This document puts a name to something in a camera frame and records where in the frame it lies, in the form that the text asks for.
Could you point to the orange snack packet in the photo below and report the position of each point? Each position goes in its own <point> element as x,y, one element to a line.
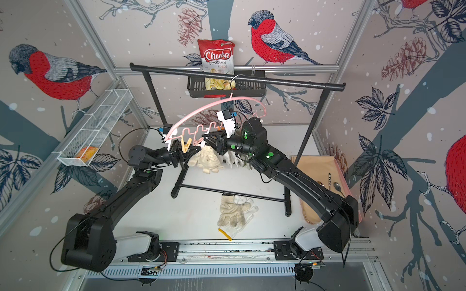
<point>86,154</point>

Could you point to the dark wall basket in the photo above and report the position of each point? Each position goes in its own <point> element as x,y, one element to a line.
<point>197,88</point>

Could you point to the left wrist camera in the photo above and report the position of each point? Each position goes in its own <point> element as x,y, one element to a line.
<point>166,134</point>

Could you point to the white yellow-trim glove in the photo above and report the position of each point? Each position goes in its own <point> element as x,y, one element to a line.
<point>231,159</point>
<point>230,232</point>

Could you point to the yellow clothespin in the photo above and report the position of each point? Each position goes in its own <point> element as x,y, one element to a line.
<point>185,145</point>

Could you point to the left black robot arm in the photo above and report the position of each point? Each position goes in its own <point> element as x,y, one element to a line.
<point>89,242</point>

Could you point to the tan pink-edged placemat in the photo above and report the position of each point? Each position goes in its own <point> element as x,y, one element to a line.
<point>318,167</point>

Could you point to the silver spoon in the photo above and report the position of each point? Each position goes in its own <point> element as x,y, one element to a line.
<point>338,187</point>

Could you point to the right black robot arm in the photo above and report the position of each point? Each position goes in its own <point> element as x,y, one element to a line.
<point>339,215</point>

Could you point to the red cassava chips bag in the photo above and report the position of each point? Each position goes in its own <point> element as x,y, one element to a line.
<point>217,56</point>

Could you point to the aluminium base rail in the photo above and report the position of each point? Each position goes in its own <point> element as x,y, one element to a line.
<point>209,258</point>

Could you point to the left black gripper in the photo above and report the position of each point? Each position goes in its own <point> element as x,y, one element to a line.
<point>177,155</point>

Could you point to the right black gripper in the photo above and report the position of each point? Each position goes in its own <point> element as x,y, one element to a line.
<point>221,140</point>

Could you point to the pink clip hanger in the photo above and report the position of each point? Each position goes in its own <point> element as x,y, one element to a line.
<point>210,126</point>

